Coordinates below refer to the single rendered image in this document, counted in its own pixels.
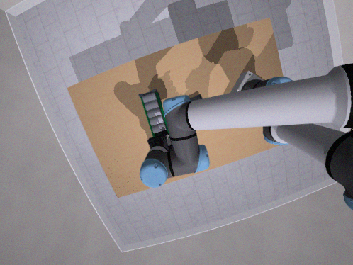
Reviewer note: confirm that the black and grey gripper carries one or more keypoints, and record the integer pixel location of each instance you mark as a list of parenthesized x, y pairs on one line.
[(162, 140)]

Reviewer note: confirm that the grey cylinder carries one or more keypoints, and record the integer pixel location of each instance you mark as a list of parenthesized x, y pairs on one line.
[(151, 105), (154, 112), (158, 128), (148, 98), (156, 120)]

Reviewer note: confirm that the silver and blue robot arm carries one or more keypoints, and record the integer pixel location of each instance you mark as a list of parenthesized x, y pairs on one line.
[(294, 106)]

